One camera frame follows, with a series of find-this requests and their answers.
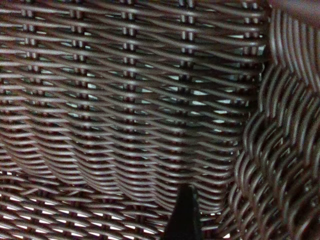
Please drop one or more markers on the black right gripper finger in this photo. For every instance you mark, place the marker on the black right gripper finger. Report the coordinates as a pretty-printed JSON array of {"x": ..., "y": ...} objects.
[{"x": 185, "y": 217}]

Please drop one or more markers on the dark brown wicker basket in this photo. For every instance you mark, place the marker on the dark brown wicker basket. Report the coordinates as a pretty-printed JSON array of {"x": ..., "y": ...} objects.
[{"x": 125, "y": 100}]

